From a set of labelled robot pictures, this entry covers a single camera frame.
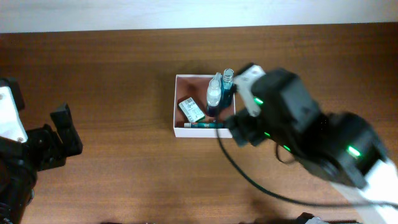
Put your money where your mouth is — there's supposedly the blue mouthwash bottle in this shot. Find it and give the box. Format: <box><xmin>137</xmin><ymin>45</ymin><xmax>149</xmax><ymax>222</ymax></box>
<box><xmin>220</xmin><ymin>68</ymin><xmax>234</xmax><ymax>109</ymax></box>

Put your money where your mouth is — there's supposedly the clear purple soap pump bottle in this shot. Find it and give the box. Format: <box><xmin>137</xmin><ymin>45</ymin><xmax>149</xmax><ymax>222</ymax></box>
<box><xmin>206</xmin><ymin>72</ymin><xmax>221</xmax><ymax>117</ymax></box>

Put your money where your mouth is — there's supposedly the green white soap box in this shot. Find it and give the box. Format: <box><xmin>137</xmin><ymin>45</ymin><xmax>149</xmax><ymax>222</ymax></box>
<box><xmin>178</xmin><ymin>97</ymin><xmax>206</xmax><ymax>123</ymax></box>

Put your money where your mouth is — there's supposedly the green red toothpaste tube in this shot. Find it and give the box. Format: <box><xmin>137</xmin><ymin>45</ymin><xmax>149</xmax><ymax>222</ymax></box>
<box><xmin>183</xmin><ymin>123</ymin><xmax>224</xmax><ymax>129</ymax></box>

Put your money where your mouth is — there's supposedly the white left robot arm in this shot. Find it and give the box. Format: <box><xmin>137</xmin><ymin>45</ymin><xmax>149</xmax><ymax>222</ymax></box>
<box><xmin>1</xmin><ymin>103</ymin><xmax>83</xmax><ymax>223</ymax></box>

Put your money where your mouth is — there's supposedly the white cardboard box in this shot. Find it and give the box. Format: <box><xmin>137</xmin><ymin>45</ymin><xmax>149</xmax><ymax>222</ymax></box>
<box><xmin>172</xmin><ymin>73</ymin><xmax>236</xmax><ymax>139</ymax></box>

